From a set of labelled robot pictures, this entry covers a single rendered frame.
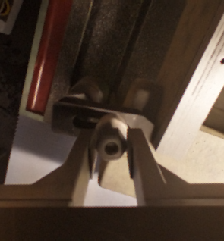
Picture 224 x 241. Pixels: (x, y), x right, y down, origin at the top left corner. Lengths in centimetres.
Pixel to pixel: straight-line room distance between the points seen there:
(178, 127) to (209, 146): 5
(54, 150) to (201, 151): 38
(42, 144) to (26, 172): 10
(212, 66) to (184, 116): 5
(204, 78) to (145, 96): 7
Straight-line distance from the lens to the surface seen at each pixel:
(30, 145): 53
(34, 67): 46
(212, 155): 23
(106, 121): 17
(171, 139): 19
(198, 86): 19
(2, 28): 132
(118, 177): 29
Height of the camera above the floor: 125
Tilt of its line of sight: 72 degrees down
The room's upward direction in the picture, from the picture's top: 178 degrees counter-clockwise
